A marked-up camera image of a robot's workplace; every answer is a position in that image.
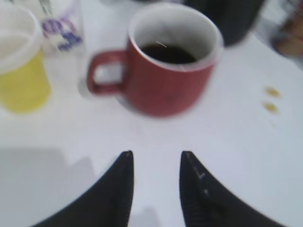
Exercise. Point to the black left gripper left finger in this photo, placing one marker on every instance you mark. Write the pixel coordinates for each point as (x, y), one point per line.
(106, 204)

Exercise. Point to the white yogurt drink bottle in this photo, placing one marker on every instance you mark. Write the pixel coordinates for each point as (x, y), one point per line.
(62, 26)

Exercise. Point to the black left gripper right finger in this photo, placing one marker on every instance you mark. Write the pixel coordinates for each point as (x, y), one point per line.
(206, 202)

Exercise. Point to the red ceramic mug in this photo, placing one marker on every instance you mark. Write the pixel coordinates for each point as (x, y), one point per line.
(154, 87)

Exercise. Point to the Nescafe coffee bottle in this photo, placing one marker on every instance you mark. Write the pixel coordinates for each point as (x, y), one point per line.
(288, 40)

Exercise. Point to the yellow paper cup stack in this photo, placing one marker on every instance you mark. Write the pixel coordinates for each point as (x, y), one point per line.
(24, 85)

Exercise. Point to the black ceramic mug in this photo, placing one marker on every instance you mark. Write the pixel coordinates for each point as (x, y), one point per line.
(234, 18)

